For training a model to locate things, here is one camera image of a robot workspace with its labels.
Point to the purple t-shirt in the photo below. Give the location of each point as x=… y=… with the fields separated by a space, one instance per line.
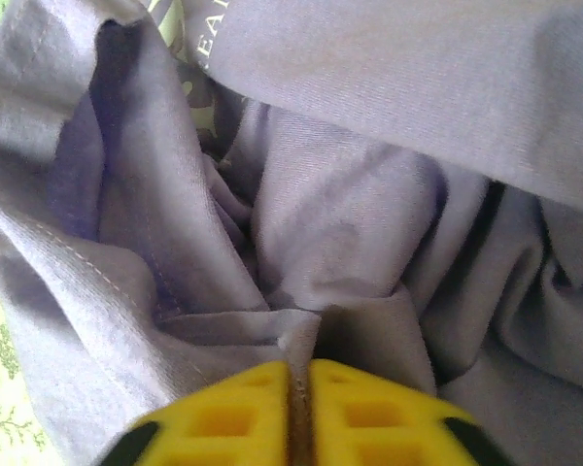
x=345 y=218

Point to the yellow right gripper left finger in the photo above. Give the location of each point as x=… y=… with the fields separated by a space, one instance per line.
x=233 y=427

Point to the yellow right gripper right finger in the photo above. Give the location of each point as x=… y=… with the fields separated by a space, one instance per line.
x=379 y=427

